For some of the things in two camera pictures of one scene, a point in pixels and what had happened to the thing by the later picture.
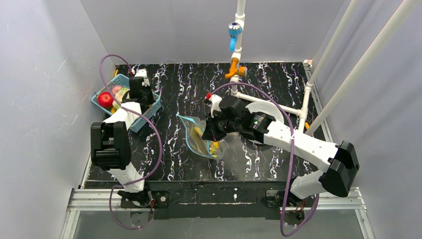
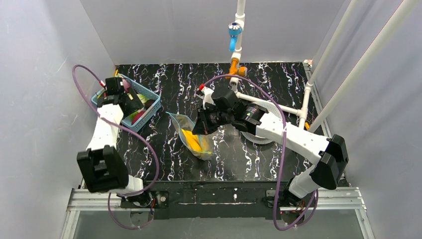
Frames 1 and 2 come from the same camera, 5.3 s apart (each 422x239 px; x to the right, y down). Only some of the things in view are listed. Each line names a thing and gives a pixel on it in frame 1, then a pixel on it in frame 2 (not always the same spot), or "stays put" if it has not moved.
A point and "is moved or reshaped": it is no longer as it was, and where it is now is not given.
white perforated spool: (265, 106) stays put
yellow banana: (210, 148) -> (197, 141)
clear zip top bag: (195, 128) is moved or reshaped
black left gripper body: (132, 95) -> (132, 106)
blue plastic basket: (122, 80) stays put
